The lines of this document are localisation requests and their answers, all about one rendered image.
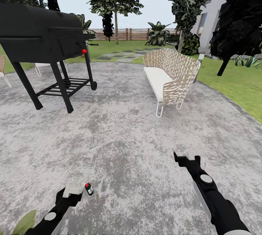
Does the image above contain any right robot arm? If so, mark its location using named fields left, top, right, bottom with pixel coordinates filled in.
left=174, top=150, right=251, bottom=235

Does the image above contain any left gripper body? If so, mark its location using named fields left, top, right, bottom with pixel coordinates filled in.
left=55, top=192, right=79, bottom=210

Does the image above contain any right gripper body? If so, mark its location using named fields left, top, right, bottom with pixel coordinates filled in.
left=178, top=155, right=201, bottom=173

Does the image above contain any insectifuge atomizer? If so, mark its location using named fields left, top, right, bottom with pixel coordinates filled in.
left=85, top=183, right=93, bottom=195

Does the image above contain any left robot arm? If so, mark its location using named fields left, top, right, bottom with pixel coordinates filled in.
left=24, top=187, right=83, bottom=235

